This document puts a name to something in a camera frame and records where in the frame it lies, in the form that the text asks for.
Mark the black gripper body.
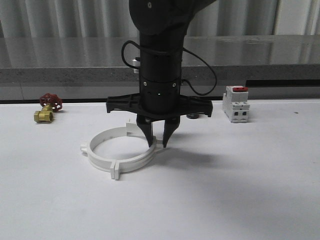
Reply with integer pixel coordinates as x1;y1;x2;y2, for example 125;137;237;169
106;79;213;125

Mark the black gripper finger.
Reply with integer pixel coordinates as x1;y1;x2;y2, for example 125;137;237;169
162;117;180;148
136;119;154;147

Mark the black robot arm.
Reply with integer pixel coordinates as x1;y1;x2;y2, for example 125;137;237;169
106;0;213;146

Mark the black cylindrical capacitor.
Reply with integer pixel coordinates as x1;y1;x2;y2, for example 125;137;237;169
186;113;200;120

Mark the grey stone counter ledge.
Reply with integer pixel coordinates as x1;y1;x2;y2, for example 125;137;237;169
0;35;320;102

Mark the brass valve red handwheel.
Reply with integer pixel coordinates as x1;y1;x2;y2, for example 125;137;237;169
33;93;63;123

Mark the grey pleated curtain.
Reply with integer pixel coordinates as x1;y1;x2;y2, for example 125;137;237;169
0;0;320;38

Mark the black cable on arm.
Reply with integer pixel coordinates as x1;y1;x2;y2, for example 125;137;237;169
121;40;217;97

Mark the white circuit breaker red switch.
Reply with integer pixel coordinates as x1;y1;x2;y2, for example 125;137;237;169
222;85;250;123

